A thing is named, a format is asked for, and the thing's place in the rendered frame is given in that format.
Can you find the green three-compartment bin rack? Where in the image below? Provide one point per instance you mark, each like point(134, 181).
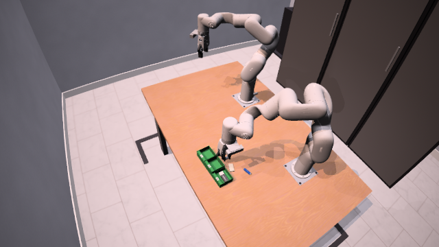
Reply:
point(214, 165)

